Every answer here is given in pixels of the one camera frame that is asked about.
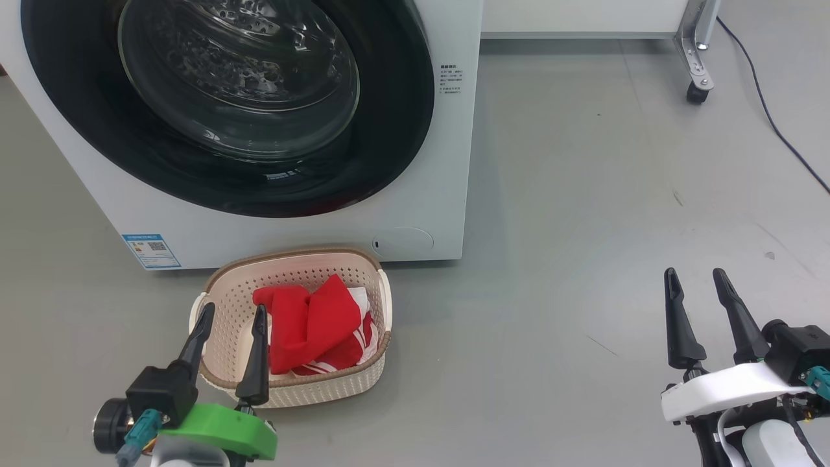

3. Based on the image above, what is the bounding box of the blue energy label sticker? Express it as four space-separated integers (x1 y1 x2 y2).
121 233 182 270

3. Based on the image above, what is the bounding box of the white washing machine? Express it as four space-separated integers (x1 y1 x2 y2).
0 0 484 271

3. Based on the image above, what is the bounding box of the black round glass washer door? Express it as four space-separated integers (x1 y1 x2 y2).
21 0 435 219

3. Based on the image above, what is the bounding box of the metal leg with black caster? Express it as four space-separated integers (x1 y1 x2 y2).
673 0 722 104

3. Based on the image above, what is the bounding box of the cream perforated laundry basket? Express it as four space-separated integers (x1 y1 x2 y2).
189 248 393 409

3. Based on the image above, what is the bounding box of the oval drain filter cover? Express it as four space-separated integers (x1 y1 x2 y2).
372 227 434 255

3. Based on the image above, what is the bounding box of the black floor cable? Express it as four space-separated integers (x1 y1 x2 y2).
715 16 830 195

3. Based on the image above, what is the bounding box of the teal cable connector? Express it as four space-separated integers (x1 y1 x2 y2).
801 365 830 403
115 409 163 467

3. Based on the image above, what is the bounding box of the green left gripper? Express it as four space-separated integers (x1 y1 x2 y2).
158 302 278 461

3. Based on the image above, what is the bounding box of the red garment with white stripes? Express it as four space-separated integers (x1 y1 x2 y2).
292 285 380 377

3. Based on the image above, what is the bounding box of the plain red shirt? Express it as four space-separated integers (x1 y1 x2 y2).
253 274 364 375

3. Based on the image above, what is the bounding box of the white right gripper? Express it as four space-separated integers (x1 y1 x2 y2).
661 267 818 424

